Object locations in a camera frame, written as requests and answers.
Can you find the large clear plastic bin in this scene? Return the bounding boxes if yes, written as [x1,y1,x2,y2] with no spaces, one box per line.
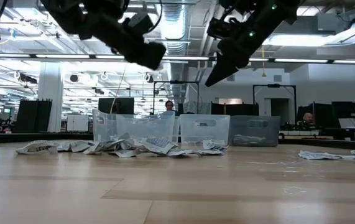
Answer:
[91,108,180,144]

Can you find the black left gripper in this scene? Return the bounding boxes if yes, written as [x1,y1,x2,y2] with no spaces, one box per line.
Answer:
[83,0,167,71]

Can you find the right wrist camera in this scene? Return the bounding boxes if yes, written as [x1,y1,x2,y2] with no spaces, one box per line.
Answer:
[207,17,237,40]

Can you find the black monitor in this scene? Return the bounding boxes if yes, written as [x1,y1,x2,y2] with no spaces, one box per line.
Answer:
[98,97,136,115]

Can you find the yellow hanging pull cord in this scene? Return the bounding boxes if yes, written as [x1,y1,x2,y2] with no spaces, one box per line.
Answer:
[260,45,267,78]

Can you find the black room divider panel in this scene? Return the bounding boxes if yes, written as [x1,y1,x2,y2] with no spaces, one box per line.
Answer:
[12,98,53,134]

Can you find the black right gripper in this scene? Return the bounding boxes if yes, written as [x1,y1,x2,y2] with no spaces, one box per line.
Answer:
[205,18,277,87]

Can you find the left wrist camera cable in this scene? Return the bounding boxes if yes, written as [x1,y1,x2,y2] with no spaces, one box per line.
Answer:
[147,0,165,34]

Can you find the long ceiling light bar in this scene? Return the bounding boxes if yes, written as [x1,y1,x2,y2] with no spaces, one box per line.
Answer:
[0,52,355,65]

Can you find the long white bandage wrapper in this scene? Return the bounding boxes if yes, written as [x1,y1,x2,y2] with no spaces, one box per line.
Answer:
[233,134,267,146]

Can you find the black low partition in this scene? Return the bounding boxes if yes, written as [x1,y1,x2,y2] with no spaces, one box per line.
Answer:
[210,102,260,116]

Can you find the white cabinet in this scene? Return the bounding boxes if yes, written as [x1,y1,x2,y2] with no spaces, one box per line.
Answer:
[66,114,90,133]

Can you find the person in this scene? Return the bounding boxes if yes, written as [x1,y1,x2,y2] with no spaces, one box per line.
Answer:
[164,100,180,116]
[301,112,315,126]

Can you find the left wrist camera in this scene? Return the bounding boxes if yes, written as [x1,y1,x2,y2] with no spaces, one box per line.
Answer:
[126,11,154,32]

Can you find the grey plastic bin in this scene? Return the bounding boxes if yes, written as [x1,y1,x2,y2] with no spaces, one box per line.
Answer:
[228,115,281,147]

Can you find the black desk monitors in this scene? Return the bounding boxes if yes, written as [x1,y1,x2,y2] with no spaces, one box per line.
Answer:
[297,101,355,130]

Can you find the silver ventilation duct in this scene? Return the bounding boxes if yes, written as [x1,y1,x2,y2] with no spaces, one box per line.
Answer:
[157,0,191,103]

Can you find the white building pillar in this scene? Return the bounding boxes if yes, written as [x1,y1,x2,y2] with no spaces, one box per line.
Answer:
[37,62,65,133]

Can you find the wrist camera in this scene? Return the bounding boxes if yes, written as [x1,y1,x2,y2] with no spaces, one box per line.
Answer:
[207,17,237,40]
[126,11,154,32]

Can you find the small clear plastic bin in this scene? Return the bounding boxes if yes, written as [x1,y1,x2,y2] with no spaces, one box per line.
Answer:
[179,114,231,146]

